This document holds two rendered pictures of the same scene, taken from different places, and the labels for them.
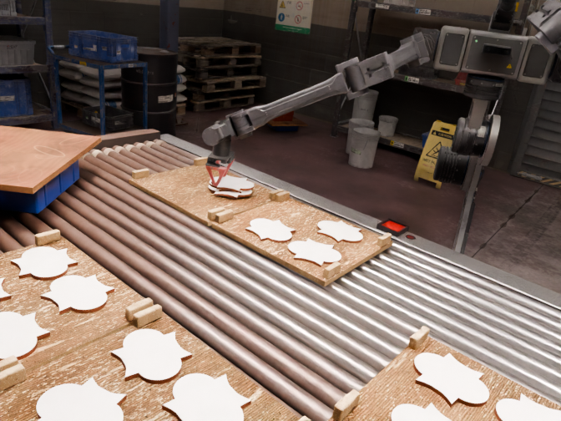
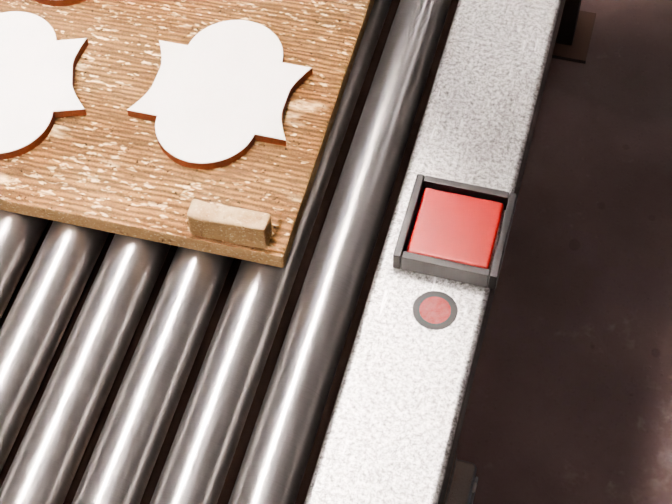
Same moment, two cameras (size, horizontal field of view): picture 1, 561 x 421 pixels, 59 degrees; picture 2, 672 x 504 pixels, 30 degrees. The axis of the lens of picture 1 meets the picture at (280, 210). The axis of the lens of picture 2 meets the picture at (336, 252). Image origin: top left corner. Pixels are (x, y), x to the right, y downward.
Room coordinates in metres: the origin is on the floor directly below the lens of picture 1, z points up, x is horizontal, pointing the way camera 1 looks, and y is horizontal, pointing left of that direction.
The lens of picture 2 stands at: (1.18, -0.82, 1.68)
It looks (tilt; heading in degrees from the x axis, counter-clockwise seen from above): 56 degrees down; 70
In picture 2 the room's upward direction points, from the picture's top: 3 degrees counter-clockwise
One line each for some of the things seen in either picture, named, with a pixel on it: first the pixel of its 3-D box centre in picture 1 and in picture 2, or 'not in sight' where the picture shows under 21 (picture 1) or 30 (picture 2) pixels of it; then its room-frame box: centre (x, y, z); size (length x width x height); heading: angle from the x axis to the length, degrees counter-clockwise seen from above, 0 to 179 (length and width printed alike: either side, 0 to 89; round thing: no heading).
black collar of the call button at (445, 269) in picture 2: (392, 227); (455, 230); (1.45, -0.36, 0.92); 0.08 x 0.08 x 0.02; 52
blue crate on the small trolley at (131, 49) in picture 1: (103, 46); not in sight; (4.60, 1.77, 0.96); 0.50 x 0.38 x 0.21; 70
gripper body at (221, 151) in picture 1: (221, 149); not in sight; (1.56, 0.22, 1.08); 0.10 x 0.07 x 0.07; 174
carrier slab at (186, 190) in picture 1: (207, 190); not in sight; (1.56, 0.26, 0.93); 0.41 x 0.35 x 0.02; 51
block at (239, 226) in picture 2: (384, 239); (229, 224); (1.29, -0.31, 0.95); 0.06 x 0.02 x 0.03; 142
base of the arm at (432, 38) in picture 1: (422, 46); not in sight; (1.90, -0.44, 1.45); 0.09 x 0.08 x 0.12; 75
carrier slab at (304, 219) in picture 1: (302, 234); (148, 19); (1.30, -0.07, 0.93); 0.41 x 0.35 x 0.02; 52
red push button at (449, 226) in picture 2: (392, 227); (455, 231); (1.45, -0.36, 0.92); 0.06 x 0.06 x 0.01; 52
